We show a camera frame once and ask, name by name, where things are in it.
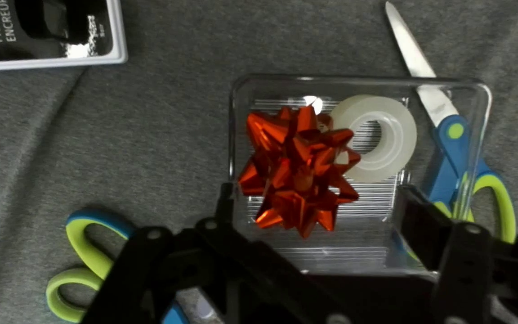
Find red gift bow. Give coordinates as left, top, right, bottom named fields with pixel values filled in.
left=237, top=106, right=361, bottom=238

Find black and white box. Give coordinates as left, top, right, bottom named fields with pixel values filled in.
left=0, top=0, right=127, bottom=70

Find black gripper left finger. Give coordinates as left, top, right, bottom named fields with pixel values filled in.
left=80, top=184, right=233, bottom=324

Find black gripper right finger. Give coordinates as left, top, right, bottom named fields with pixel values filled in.
left=399, top=185, right=518, bottom=324

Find clear tape roll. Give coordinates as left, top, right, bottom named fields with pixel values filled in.
left=329, top=95, right=417, bottom=182

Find green blue scissors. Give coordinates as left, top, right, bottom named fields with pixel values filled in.
left=384, top=0, right=516, bottom=243
left=44, top=207, right=188, bottom=324

